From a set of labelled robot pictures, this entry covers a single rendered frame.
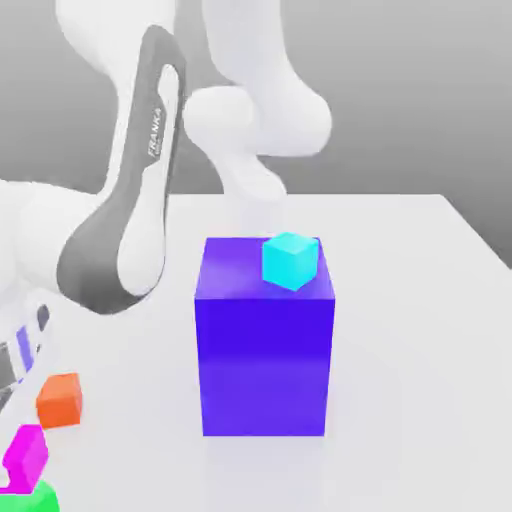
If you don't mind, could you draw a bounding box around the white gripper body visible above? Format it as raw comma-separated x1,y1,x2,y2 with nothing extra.
0,377,43,467

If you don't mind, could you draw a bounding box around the small magenta cube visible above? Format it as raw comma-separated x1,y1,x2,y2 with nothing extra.
1,424,50,496

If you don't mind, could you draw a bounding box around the small orange cube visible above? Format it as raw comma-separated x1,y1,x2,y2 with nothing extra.
35,372,84,431

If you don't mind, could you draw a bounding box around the small green cube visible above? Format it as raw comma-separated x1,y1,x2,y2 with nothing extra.
0,479,61,512

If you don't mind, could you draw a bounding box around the small cyan cube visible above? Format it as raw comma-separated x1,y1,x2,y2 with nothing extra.
261,231,320,293

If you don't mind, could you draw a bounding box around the large purple box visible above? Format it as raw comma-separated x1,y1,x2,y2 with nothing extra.
194,236,336,438

